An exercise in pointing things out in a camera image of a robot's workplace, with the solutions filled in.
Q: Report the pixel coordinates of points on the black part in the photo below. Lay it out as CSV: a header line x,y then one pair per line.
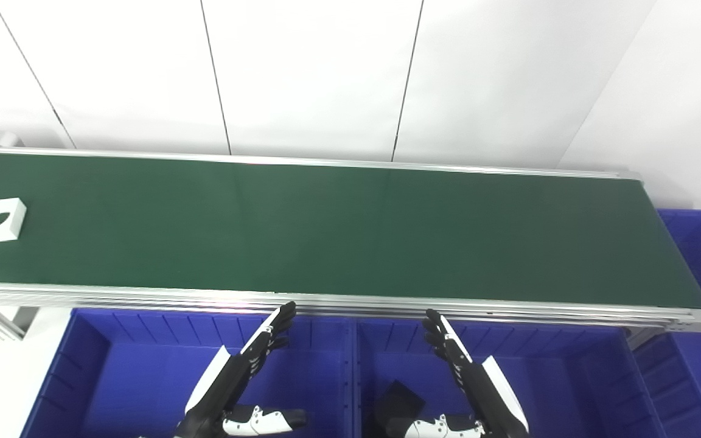
x,y
396,401

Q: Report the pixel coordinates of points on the green conveyor belt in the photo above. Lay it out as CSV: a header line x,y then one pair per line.
x,y
143,295
326,231

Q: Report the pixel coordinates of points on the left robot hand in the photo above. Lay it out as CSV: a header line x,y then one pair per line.
x,y
229,377

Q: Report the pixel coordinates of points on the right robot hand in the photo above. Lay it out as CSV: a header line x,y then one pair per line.
x,y
484,389

